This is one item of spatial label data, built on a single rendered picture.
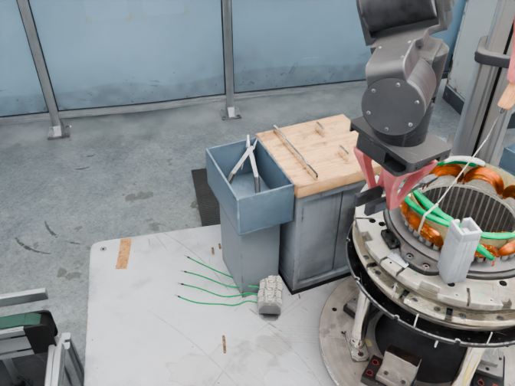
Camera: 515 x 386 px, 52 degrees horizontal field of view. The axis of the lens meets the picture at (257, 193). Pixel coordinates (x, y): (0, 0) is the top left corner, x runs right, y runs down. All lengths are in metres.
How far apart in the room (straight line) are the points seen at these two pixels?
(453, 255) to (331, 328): 0.39
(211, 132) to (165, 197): 0.63
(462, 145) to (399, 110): 0.81
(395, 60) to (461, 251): 0.31
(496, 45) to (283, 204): 0.56
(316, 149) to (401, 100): 0.53
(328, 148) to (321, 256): 0.22
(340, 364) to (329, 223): 0.26
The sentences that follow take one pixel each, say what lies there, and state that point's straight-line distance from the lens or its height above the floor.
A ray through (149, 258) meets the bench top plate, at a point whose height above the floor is 0.78.
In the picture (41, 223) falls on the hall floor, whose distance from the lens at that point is 2.62.
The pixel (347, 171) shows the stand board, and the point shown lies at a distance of 0.95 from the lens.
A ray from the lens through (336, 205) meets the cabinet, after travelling 0.99.
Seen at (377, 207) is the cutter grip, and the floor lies 1.22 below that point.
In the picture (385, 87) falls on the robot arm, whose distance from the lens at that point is 0.49.
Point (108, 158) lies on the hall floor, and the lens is 2.94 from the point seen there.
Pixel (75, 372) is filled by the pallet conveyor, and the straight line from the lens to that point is 1.29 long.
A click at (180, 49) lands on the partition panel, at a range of 3.00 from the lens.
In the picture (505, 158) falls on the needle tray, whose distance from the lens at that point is 1.11.
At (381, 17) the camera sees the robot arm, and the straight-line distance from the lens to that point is 0.54.
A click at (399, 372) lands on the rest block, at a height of 0.84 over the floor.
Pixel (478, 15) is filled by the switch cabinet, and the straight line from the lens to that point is 3.25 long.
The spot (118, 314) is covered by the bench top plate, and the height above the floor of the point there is 0.78.
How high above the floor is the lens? 1.62
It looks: 39 degrees down
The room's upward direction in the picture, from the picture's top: straight up
